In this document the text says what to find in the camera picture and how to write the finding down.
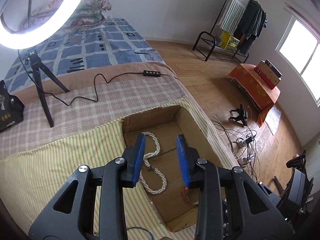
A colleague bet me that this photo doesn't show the blue patterned bed sheet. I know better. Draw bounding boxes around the blue patterned bed sheet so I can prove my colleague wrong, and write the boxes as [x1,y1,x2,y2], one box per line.
[3,17,166,94]

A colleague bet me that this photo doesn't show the yellow striped cloth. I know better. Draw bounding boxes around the yellow striped cloth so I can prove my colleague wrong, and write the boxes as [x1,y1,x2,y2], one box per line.
[0,96,238,240]

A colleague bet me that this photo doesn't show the white ring light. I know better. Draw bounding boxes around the white ring light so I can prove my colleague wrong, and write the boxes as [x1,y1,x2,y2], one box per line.
[1,0,81,50]

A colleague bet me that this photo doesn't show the dark hanging clothes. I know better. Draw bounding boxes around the dark hanging clothes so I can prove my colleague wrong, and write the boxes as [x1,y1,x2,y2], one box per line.
[233,0,267,55]

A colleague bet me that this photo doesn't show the folded floral quilt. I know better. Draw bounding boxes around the folded floral quilt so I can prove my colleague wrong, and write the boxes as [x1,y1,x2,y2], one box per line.
[22,0,112,35]

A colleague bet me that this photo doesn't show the plaid beige bed sheet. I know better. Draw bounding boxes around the plaid beige bed sheet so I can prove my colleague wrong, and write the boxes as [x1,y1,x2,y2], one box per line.
[1,62,189,159]

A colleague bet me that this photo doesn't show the black device on floor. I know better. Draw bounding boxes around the black device on floor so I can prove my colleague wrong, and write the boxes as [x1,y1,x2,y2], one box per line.
[229,104,248,126]

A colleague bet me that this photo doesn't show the brown cardboard box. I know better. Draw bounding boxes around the brown cardboard box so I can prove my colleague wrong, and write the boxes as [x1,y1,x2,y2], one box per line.
[122,106,221,235]

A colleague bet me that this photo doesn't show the yellow box on rack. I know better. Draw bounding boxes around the yellow box on rack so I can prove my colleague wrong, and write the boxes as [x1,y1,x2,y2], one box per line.
[220,31,240,51]

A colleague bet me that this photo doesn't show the boxes on orange table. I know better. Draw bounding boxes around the boxes on orange table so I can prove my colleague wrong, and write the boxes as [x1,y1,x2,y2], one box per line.
[254,60,282,89]

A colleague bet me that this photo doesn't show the black clothes rack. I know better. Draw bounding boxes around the black clothes rack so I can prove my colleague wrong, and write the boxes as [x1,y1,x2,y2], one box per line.
[193,0,263,63]

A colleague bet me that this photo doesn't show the striped hanging towel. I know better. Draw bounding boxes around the striped hanging towel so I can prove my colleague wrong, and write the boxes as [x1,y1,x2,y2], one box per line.
[217,0,250,34]

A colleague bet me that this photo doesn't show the black printed gift bag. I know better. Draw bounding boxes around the black printed gift bag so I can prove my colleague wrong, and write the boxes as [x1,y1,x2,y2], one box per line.
[0,80,24,132]

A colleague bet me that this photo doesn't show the thick white pearl rope necklace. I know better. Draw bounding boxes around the thick white pearl rope necklace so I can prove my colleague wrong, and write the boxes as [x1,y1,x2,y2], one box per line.
[139,131,168,196]

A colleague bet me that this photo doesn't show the black tripod stand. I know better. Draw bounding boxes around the black tripod stand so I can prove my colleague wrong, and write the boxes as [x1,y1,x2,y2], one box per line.
[27,49,70,127]

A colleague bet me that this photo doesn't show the power strip with cables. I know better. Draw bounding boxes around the power strip with cables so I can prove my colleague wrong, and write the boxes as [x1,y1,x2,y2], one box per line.
[209,115,260,182]

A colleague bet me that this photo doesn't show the window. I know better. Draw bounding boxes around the window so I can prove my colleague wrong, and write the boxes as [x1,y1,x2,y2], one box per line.
[276,16,319,106]

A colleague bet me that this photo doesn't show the black ring light cable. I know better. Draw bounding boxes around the black ring light cable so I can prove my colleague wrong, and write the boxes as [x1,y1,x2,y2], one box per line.
[17,70,169,107]

